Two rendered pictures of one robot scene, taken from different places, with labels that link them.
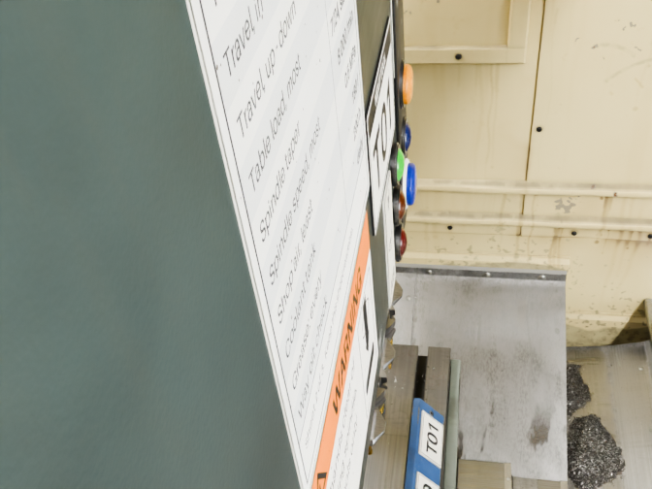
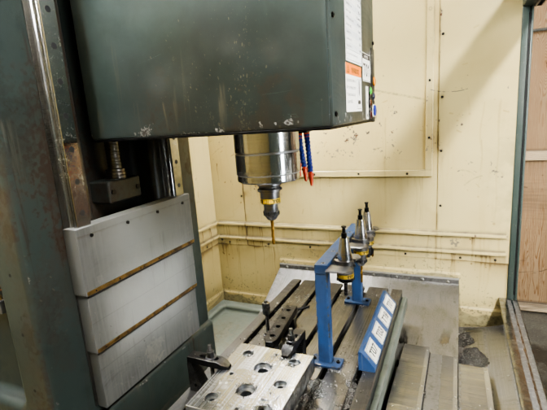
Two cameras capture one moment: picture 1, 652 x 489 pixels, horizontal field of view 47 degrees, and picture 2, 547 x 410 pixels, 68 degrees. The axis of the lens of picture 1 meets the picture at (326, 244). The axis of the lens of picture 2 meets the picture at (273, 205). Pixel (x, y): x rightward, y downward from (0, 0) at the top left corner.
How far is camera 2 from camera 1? 0.88 m
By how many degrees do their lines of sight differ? 32
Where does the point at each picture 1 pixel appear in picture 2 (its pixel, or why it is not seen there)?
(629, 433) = (492, 353)
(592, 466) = (472, 361)
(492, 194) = (422, 237)
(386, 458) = (369, 312)
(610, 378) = (485, 337)
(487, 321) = (422, 296)
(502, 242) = (428, 262)
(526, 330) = (439, 300)
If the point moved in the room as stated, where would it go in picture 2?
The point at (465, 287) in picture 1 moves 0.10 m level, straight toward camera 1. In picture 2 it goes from (412, 284) to (410, 292)
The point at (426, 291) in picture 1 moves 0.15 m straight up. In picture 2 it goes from (394, 284) to (394, 255)
